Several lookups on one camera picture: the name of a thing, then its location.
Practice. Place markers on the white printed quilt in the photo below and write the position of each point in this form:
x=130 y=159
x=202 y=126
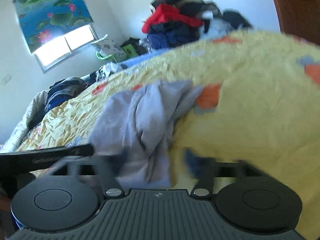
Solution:
x=27 y=120

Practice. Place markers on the dark cloth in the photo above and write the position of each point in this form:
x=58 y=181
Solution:
x=133 y=43

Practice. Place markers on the stack of folded dark clothes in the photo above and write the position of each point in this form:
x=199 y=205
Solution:
x=63 y=91

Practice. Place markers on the window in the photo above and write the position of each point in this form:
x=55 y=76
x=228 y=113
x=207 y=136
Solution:
x=67 y=45

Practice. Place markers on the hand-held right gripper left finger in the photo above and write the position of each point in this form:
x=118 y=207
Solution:
x=110 y=165

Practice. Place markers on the black and white crumpled garment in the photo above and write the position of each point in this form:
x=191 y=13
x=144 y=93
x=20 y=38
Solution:
x=108 y=70

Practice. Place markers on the brown wooden door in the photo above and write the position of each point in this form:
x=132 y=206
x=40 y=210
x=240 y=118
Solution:
x=300 y=5

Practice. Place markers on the lotus print roller blind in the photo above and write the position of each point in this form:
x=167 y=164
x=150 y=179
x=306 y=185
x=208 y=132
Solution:
x=52 y=15

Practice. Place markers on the pile of jackets and clothes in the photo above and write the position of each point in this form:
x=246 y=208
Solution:
x=175 y=27

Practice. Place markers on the green plastic chair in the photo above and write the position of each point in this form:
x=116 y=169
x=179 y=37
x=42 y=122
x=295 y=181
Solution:
x=130 y=50

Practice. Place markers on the white wall switch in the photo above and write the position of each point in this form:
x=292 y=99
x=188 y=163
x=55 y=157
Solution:
x=6 y=79

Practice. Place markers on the lilac garment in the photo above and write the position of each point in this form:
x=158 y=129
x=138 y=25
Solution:
x=147 y=120

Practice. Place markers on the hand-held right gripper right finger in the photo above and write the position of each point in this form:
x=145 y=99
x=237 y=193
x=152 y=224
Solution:
x=196 y=163

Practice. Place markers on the floral cushion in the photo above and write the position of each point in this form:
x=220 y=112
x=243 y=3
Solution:
x=108 y=46

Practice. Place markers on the blue bed sheet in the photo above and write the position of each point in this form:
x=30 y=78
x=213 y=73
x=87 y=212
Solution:
x=140 y=58

